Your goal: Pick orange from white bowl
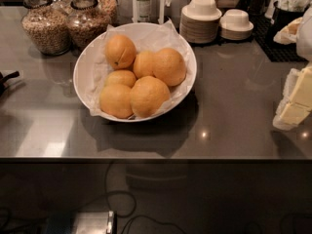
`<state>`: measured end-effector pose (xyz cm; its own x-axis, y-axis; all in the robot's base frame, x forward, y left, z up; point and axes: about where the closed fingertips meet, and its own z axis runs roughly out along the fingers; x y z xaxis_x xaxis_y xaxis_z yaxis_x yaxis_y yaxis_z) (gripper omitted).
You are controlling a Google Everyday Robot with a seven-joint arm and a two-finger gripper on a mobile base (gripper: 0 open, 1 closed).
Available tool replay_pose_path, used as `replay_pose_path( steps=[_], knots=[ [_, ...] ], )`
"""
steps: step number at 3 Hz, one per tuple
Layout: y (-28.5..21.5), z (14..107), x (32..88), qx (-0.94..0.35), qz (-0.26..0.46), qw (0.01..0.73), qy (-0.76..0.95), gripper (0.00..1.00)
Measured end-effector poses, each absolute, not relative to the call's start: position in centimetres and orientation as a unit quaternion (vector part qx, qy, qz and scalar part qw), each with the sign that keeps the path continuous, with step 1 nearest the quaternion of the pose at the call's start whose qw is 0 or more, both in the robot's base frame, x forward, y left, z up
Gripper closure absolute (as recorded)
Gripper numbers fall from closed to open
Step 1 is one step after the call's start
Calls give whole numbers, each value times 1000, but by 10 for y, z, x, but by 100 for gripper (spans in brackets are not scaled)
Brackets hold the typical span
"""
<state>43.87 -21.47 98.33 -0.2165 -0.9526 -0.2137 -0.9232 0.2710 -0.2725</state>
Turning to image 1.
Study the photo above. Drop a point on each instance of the rear glass cereal jar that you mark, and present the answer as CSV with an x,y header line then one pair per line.
x,y
109,7

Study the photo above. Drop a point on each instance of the right large orange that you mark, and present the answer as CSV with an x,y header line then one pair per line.
x,y
169,66

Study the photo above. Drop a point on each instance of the white oval bowl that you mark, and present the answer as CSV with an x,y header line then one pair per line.
x,y
85,65

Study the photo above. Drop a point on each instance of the black container with sachets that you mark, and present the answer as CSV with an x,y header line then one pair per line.
x,y
285,11

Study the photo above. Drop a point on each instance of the white bowl on large stack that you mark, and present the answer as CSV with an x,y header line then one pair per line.
x,y
202,10

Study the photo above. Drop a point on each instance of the silver box below table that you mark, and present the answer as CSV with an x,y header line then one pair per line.
x,y
82,223

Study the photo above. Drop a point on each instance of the black handle at left edge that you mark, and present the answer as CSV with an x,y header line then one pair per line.
x,y
4,79

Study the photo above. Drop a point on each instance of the large stack of plates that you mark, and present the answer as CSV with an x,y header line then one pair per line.
x,y
199,29

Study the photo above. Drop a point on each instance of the glass bottle with label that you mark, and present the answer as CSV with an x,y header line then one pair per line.
x,y
143,8

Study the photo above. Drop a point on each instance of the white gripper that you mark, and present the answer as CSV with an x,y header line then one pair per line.
x,y
305,38

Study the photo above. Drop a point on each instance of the white paper bowl liner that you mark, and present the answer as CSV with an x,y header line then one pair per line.
x,y
94,69

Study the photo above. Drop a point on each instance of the left glass cereal jar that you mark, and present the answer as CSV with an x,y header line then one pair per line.
x,y
46,27

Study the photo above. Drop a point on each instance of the glass cereal jar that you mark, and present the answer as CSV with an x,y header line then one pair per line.
x,y
46,27
109,7
86,22

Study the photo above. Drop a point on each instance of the middle glass cereal jar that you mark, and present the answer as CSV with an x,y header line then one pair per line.
x,y
86,22

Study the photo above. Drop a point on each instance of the black rubber mat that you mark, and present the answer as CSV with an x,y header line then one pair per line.
x,y
274,51

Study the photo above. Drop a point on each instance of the small stack of plates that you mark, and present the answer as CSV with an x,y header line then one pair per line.
x,y
236,32

